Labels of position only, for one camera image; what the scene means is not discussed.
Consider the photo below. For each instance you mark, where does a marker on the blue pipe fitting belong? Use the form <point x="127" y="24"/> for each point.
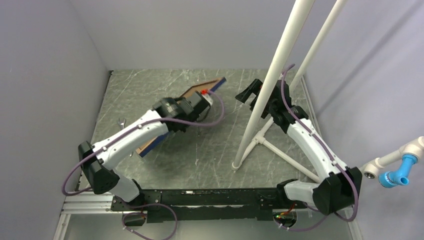
<point x="399" y="177"/>

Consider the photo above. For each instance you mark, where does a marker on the blue wooden picture frame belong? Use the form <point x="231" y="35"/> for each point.
<point x="212" y="85"/>

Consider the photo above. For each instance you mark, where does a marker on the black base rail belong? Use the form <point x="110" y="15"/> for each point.
<point x="216" y="204"/>

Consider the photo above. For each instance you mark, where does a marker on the silver open-end wrench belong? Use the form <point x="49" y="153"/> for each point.
<point x="122" y="123"/>

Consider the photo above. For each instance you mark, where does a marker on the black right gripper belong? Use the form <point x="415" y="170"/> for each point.
<point x="255" y="87"/>

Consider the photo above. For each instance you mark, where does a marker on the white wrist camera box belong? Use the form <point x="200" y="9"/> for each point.
<point x="206" y="95"/>

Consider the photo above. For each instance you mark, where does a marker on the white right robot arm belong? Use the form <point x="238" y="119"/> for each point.
<point x="335" y="186"/>

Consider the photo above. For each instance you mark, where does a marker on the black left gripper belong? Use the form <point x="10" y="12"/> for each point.
<point x="196" y="118"/>

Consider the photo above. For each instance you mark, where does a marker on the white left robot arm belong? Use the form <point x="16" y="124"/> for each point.
<point x="104" y="156"/>

